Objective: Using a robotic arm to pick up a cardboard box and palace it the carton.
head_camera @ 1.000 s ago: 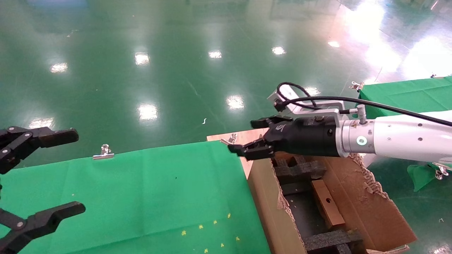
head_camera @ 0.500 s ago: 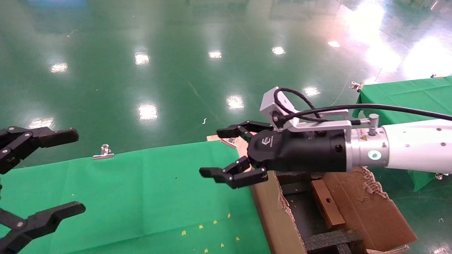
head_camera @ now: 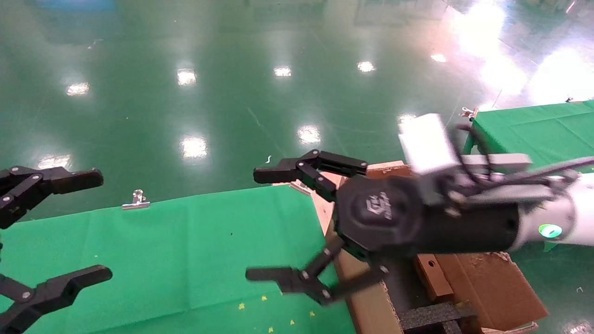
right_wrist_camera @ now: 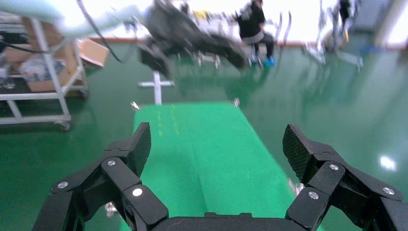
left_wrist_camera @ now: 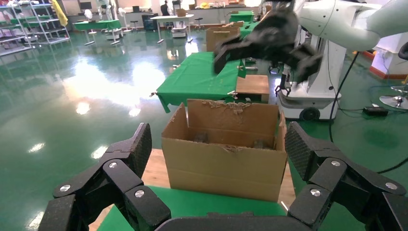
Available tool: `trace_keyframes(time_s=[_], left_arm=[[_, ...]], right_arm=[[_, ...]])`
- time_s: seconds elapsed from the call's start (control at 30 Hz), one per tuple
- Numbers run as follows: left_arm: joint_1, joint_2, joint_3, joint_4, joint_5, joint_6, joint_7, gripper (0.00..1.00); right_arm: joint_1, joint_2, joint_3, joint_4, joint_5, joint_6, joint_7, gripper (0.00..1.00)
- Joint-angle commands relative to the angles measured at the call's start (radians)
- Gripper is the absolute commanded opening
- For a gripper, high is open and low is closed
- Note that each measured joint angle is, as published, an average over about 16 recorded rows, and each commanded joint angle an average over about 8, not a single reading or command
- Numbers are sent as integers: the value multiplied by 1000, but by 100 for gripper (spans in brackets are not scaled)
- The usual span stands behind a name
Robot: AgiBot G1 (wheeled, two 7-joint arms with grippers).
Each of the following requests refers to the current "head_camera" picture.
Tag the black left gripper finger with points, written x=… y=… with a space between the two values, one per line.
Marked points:
x=65 y=178
x=55 y=290

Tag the black foam block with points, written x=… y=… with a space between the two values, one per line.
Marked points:
x=436 y=317

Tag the neighbouring green cloth table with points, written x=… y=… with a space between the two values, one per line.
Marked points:
x=533 y=130

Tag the green table cloth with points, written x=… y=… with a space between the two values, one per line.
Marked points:
x=162 y=260

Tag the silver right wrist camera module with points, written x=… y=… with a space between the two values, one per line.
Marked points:
x=429 y=144

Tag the small cardboard box with hole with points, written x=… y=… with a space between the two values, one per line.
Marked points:
x=434 y=278

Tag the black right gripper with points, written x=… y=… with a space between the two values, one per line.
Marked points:
x=385 y=218

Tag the large open cardboard carton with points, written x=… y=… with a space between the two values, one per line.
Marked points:
x=492 y=287

